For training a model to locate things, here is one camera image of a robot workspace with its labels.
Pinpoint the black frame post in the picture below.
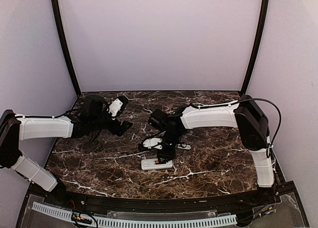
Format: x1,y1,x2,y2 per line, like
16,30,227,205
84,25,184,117
51,0,81,97
240,0,269,95

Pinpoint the right black frame post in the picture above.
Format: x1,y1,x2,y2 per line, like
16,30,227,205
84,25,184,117
240,0,269,95

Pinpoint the white battery cover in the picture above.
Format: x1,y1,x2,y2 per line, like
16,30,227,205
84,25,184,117
177,144,191,150

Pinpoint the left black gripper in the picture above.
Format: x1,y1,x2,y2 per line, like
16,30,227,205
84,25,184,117
89,107,133,136

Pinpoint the white slotted cable duct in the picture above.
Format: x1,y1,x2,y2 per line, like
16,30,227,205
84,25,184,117
31,202,237,228

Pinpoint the white remote control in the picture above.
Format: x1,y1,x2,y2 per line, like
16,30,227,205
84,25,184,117
141,159,173,170

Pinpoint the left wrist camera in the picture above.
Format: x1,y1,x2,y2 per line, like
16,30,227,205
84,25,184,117
109,96,129,118

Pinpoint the left black frame post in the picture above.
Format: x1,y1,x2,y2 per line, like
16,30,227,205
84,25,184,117
51,0,81,97

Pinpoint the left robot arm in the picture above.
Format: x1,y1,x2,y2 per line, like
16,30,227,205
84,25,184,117
0,95,133,206

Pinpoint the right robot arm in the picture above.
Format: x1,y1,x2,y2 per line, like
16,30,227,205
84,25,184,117
142,95,276,205

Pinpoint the black front rail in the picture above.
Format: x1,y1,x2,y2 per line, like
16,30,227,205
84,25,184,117
67,191,264,213

